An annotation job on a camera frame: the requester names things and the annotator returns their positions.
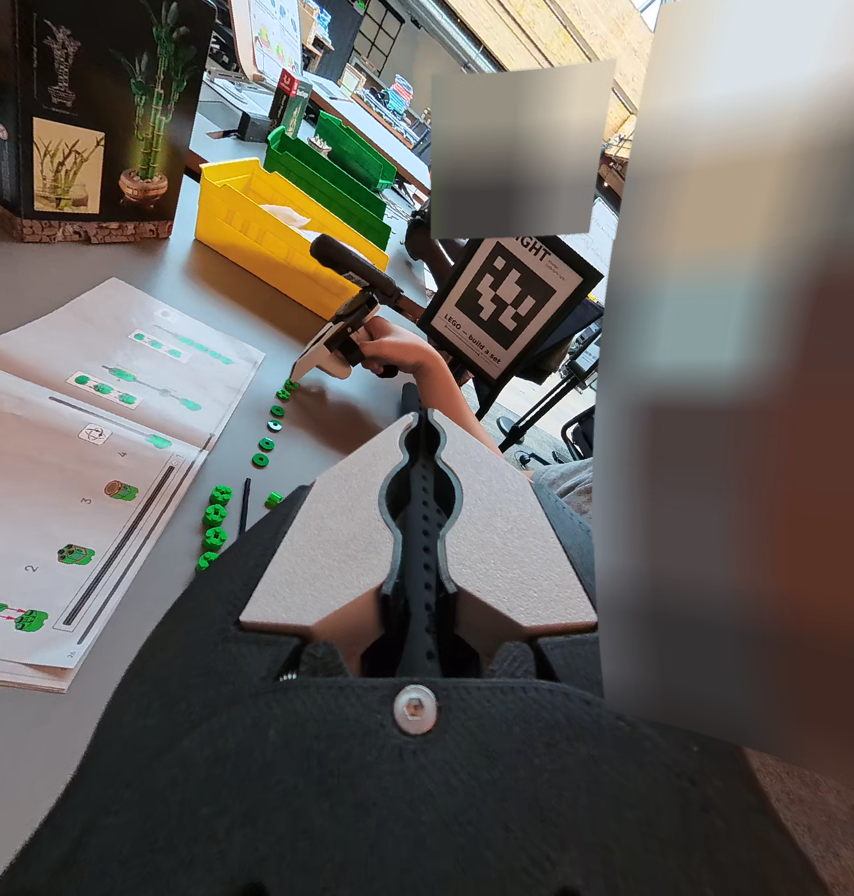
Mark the black framed marker sign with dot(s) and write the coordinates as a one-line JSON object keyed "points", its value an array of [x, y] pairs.
{"points": [[511, 301]]}

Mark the yellow plastic bin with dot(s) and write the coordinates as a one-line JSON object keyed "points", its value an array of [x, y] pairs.
{"points": [[245, 210]]}

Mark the small green plastic bin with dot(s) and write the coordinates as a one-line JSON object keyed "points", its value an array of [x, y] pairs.
{"points": [[357, 150]]}

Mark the person's right forearm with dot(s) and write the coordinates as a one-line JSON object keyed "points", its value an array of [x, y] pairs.
{"points": [[455, 392]]}

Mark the thin black toy rod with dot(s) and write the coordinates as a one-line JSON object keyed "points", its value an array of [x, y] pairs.
{"points": [[244, 507]]}

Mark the small black box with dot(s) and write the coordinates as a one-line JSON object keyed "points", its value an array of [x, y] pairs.
{"points": [[253, 124]]}

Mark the row of green toy pieces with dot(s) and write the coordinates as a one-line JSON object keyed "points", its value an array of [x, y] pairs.
{"points": [[266, 443]]}

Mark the dark carton with red top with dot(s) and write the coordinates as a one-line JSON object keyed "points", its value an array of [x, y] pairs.
{"points": [[290, 98]]}

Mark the grey desk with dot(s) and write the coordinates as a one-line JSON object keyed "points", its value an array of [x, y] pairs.
{"points": [[154, 266]]}

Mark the black bamboo toy set box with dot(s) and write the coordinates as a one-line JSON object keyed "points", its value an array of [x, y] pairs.
{"points": [[84, 105]]}

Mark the white plastic bag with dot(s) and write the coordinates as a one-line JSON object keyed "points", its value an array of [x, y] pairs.
{"points": [[283, 217]]}

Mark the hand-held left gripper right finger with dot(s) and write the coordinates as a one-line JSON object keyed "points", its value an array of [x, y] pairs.
{"points": [[518, 560]]}

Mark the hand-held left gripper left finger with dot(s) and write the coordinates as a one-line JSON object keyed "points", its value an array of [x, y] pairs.
{"points": [[322, 553]]}

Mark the person's right hand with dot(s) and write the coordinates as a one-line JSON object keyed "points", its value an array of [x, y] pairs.
{"points": [[399, 346]]}

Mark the stack of coloured packets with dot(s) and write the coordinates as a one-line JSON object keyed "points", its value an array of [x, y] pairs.
{"points": [[402, 94]]}

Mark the black stand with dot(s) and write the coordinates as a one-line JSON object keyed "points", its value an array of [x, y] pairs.
{"points": [[539, 406]]}

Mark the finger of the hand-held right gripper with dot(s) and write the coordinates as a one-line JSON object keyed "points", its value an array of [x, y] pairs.
{"points": [[313, 357]]}

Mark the background instruction board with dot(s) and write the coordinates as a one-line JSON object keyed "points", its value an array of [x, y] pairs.
{"points": [[269, 35]]}

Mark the open instruction booklet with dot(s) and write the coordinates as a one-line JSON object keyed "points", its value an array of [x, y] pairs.
{"points": [[84, 434]]}

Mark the black ridged toy rod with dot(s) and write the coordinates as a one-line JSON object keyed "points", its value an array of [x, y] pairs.
{"points": [[421, 511]]}

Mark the large green plastic bin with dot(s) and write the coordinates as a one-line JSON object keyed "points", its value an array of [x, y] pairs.
{"points": [[308, 171]]}

